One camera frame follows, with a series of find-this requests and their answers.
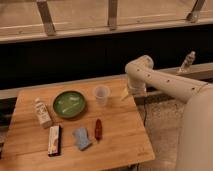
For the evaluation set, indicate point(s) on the right metal window bracket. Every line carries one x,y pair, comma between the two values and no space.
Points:
193,16

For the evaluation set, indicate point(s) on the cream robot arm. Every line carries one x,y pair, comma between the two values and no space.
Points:
195,142

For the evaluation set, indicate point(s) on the clear plastic cup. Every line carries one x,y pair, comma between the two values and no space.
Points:
101,94

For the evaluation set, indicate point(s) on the black and white box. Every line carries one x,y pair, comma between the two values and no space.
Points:
54,144

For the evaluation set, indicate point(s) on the blue sponge cloth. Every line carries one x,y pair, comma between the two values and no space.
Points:
82,140

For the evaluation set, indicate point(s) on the middle metal window bracket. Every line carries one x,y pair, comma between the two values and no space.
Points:
112,14

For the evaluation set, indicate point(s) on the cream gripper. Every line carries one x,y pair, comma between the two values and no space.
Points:
125,94

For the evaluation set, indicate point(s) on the clear bottle on ledge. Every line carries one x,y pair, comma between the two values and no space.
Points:
188,61

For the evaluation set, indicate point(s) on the left metal window bracket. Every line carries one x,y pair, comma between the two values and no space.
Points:
46,17

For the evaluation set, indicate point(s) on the white lotion bottle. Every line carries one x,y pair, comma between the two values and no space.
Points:
43,114

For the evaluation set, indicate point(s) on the metal window bracket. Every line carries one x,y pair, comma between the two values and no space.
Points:
112,14
193,16
46,17

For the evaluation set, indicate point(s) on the red pepper toy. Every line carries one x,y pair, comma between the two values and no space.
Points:
98,130

